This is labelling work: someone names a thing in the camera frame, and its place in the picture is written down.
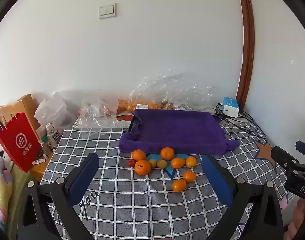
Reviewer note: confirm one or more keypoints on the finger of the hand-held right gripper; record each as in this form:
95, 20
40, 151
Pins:
303, 147
280, 155

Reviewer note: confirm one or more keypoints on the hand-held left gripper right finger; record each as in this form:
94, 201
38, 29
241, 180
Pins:
216, 180

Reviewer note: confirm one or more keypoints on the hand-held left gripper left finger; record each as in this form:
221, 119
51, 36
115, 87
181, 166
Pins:
83, 177

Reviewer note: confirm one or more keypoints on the small orange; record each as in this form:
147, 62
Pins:
191, 162
179, 185
178, 162
189, 176

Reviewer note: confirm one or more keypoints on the small red fruit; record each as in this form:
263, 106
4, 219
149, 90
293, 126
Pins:
130, 162

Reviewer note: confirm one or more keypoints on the large orange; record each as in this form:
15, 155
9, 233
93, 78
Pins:
138, 155
142, 167
167, 153

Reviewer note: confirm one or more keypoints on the purple towel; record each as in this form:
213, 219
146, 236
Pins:
177, 130

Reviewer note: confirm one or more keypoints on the clear plastic bag red fruits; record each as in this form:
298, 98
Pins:
100, 110

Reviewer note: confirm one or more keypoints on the person's right hand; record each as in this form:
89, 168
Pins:
298, 217

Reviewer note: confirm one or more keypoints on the wooden bedside table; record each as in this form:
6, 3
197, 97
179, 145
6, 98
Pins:
42, 170

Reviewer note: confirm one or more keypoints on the clear water bottle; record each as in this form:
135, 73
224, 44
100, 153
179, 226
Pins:
52, 135

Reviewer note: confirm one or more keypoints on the grey checked cloth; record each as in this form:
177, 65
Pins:
132, 205

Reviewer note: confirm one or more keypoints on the yellow-brown round fruit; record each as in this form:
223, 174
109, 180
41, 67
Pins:
162, 163
152, 163

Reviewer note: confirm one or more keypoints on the white and blue box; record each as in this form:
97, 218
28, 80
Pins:
230, 107

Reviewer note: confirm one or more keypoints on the white box with red print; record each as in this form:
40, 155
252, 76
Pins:
123, 117

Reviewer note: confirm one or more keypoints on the red paper bag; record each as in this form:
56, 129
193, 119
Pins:
20, 142

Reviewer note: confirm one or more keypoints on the white plastic bag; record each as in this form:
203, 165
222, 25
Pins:
55, 110

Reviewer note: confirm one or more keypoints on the colourful printed blanket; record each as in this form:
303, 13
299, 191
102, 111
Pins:
2, 192

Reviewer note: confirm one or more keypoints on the pile of bagged small oranges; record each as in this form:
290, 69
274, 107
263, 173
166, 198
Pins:
127, 106

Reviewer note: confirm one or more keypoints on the large crumpled clear plastic bag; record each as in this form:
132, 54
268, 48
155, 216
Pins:
172, 90

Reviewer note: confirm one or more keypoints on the brown wooden door frame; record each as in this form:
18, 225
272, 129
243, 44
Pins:
247, 42

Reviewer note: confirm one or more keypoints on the white light switch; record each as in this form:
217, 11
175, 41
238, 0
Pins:
107, 11

